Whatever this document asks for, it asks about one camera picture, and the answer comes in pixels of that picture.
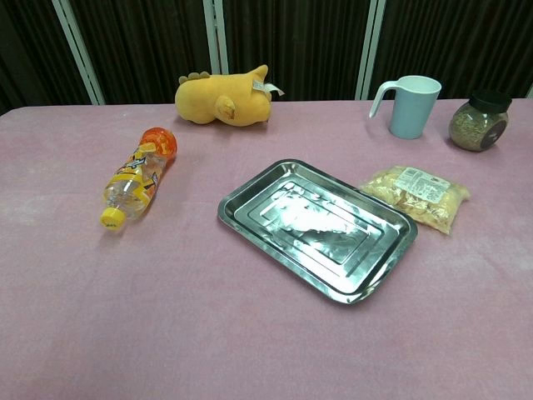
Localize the stainless steel tray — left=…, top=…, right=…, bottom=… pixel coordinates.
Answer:
left=217, top=158, right=419, bottom=306

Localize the clear plastic bag of food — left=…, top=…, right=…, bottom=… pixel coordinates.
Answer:
left=359, top=165, right=471, bottom=237

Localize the yellow plush toy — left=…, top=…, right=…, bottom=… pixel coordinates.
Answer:
left=174, top=64, right=285, bottom=127

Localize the clear bottle with yellow cap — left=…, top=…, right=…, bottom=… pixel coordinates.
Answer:
left=99, top=127, right=179, bottom=232

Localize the pink tablecloth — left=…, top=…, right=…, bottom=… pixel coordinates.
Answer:
left=0, top=97, right=533, bottom=400

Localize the glass jar with black lid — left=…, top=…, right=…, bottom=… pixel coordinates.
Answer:
left=448, top=88, right=513, bottom=154

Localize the light blue mug with handle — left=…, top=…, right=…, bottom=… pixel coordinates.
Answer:
left=368, top=75, right=442, bottom=139

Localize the white partition frame post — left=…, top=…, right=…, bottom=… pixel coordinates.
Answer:
left=51, top=0, right=106, bottom=106
left=355, top=0, right=387, bottom=101
left=202, top=0, right=230, bottom=76

